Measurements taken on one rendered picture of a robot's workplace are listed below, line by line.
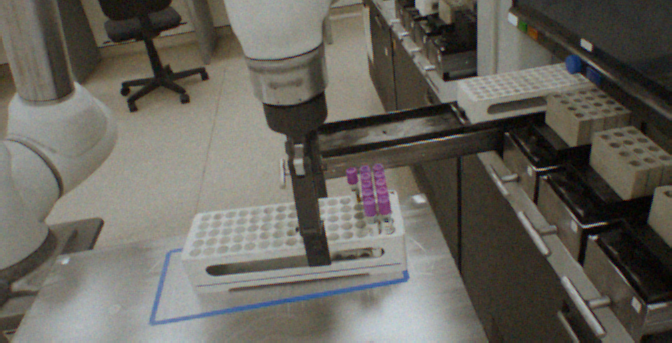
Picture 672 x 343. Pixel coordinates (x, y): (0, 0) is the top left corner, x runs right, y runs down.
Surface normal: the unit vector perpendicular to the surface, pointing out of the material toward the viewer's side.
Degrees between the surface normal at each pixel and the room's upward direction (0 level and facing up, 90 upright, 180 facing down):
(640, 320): 90
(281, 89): 90
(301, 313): 0
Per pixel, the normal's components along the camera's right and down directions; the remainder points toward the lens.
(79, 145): 0.89, 0.23
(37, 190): 0.96, 0.04
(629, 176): -0.99, 0.16
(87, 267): -0.13, -0.85
